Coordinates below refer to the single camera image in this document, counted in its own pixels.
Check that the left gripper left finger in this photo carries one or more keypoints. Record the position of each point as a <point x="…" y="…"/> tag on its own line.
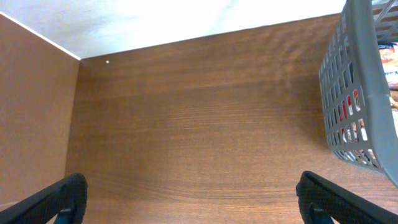
<point x="65" y="201"/>

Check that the orange spaghetti packet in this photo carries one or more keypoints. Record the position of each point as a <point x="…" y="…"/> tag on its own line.
<point x="349" y="104"/>

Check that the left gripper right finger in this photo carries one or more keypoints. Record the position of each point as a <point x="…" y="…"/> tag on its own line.
<point x="322" y="201"/>

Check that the grey plastic shopping basket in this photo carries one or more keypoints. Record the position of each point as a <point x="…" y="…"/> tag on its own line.
<point x="368" y="138"/>

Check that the multicolour tissue multipack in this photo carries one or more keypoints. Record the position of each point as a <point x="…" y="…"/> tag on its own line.
<point x="388" y="55"/>

